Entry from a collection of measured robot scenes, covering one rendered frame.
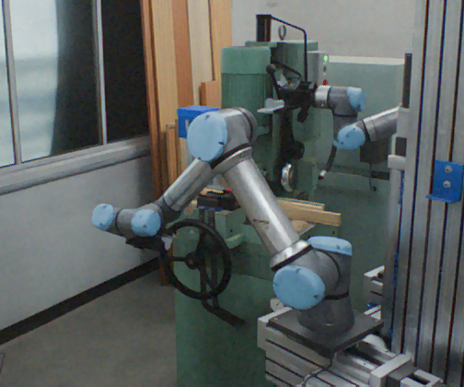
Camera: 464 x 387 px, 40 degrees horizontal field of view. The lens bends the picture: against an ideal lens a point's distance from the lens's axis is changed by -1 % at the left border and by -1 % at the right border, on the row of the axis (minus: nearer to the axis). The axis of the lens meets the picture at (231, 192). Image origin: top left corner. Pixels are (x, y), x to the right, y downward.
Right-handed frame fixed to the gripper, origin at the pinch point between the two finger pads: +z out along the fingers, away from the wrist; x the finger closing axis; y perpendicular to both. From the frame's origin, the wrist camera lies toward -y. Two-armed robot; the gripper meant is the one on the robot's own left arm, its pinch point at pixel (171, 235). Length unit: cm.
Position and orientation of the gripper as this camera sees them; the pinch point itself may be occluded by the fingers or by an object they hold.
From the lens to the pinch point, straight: 213.7
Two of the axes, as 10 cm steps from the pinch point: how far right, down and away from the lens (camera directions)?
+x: 8.4, 0.4, -5.3
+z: 5.0, 2.7, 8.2
